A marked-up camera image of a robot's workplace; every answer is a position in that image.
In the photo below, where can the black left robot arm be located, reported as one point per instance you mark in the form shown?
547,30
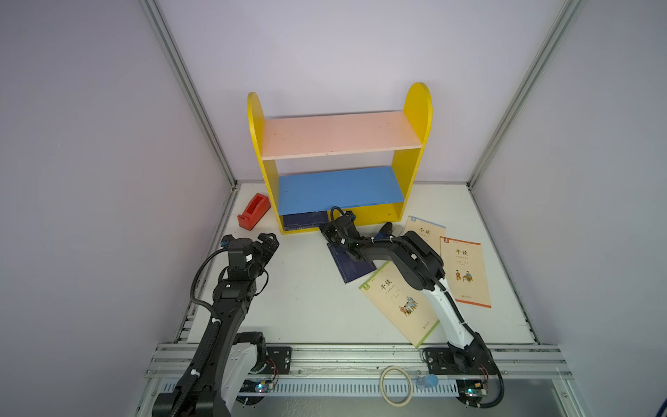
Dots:
211,383

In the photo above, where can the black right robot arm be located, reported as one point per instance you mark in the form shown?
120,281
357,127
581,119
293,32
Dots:
422,269

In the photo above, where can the dark purple book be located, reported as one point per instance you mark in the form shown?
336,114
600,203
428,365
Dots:
302,221
349,268

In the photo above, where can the blue black stapler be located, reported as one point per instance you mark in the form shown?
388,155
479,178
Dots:
386,230

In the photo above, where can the red tape dispenser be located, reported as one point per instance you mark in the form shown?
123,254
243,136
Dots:
257,207

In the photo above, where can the left green circuit board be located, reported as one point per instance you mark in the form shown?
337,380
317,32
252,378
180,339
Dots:
262,387

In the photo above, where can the aluminium front rail frame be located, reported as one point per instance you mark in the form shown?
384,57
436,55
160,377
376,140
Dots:
353,370

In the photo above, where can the yellow shelf pink blue boards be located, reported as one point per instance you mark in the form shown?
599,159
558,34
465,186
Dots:
375,195

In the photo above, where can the beige book blue edge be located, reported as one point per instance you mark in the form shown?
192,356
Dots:
430,232

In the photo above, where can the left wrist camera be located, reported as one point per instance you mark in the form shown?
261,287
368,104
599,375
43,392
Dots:
226,240

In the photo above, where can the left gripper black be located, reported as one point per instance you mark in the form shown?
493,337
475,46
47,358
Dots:
266,248

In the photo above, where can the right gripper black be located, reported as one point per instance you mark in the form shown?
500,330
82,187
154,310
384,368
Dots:
327,233

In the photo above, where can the beige book orange edge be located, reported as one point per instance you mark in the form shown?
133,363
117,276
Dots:
465,271

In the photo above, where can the small blue cap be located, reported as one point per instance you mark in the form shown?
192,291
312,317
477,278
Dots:
427,382

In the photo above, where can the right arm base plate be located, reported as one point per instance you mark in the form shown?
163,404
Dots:
448,360

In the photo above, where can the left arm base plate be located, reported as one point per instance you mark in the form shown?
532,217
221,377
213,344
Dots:
274,359

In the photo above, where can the green circuit board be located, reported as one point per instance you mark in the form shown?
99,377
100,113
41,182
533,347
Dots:
473,390
262,387

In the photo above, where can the beige book green edge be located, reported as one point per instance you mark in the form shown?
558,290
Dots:
405,307

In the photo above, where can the right green circuit board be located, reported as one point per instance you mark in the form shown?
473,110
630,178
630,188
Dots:
473,390

